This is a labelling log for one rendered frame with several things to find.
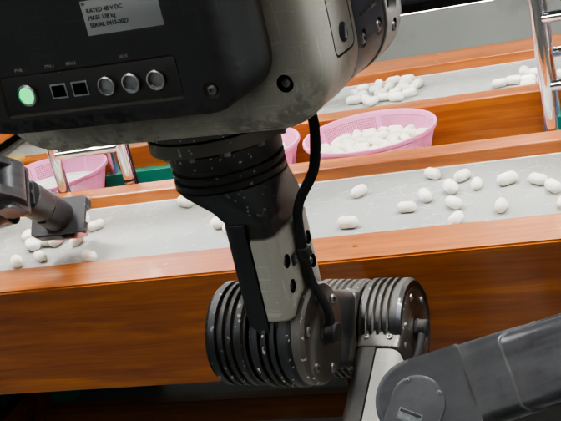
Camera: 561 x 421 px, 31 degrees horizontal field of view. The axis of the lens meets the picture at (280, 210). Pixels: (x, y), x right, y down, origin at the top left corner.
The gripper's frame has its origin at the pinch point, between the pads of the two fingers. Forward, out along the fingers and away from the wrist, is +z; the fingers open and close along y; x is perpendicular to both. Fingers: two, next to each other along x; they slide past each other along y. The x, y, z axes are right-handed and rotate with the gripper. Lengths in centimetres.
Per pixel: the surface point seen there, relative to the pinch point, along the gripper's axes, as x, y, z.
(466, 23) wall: -117, -49, 159
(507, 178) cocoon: -3, -74, 4
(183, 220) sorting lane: -2.3, -16.4, 6.1
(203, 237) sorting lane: 3.9, -23.5, -1.2
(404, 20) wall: -122, -28, 158
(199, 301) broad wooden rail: 18.9, -29.5, -15.6
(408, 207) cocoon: 3, -59, -1
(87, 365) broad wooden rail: 26.1, -7.7, -9.6
